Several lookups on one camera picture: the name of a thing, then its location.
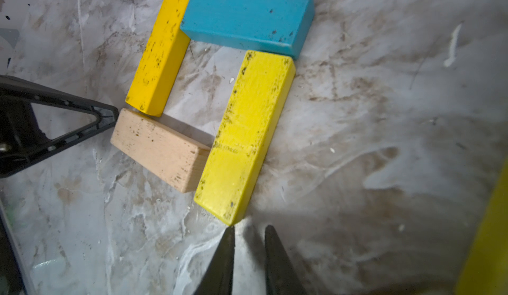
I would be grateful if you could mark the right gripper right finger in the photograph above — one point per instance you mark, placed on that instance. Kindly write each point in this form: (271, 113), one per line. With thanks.
(280, 275)

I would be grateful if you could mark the beige wooden block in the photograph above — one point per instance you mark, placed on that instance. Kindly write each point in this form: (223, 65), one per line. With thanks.
(173, 157)

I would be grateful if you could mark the yellow block bottom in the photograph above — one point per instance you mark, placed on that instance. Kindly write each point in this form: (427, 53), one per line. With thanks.
(161, 60)

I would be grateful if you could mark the yellow block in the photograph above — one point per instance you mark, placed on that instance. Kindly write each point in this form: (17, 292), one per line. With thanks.
(161, 60)
(485, 269)

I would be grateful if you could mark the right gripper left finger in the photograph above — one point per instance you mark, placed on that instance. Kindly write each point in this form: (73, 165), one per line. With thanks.
(218, 278)

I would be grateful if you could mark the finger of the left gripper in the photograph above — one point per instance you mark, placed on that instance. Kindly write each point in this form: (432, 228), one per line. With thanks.
(38, 122)

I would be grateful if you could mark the teal block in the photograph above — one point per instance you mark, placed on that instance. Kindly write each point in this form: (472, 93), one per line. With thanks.
(272, 26)

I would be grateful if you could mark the yellow block horizontal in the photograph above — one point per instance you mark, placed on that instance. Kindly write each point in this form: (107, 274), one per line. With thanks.
(244, 135)

